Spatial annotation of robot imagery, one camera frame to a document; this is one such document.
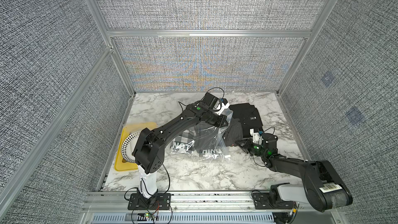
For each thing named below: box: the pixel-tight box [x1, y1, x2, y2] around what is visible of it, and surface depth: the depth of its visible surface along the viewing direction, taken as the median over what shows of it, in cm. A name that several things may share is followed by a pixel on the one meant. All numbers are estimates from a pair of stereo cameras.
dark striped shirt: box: [193, 118, 244, 153], surface depth 87 cm
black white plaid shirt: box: [171, 125, 225, 158], surface depth 89 cm
